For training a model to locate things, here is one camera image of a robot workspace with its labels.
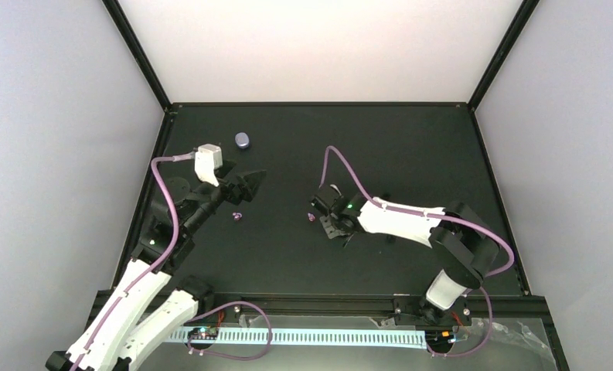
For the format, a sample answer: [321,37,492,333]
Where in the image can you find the white slotted cable duct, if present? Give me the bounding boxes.
[165,326,427,349]

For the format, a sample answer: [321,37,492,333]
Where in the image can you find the black aluminium front rail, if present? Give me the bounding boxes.
[198,293,550,317]

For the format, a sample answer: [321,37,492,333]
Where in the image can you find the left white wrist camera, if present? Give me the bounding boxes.
[194,144,223,187]

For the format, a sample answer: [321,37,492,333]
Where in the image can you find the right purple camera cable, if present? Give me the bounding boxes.
[318,145,516,280]

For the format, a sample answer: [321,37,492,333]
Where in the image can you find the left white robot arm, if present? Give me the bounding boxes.
[45,168,267,370]

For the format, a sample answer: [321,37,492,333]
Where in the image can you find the lavender earbud charging case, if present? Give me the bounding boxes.
[234,132,250,149]

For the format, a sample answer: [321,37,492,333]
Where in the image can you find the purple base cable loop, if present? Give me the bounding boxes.
[186,300,274,362]

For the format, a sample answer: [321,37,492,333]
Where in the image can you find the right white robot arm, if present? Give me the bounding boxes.
[310,185,500,324]

